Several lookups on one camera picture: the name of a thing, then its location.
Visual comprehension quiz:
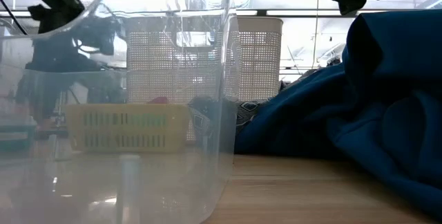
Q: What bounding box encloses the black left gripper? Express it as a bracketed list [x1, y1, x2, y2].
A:
[15, 4, 122, 118]

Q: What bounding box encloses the clear plastic container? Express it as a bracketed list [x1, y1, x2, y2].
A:
[0, 0, 241, 224]

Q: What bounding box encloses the red bandage roll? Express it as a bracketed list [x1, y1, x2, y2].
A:
[147, 95, 170, 105]

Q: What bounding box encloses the blue cloth garment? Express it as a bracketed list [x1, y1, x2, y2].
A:
[234, 8, 442, 218]

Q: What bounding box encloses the grey patterned gown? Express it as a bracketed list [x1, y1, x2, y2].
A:
[187, 80, 289, 138]

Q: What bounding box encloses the teal first aid kit box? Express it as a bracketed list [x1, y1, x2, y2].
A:
[0, 123, 37, 152]

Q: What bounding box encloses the small yellow plastic tray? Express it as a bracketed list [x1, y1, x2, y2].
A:
[64, 103, 191, 154]

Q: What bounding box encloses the white perforated plastic basket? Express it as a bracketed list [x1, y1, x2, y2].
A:
[119, 16, 284, 142]

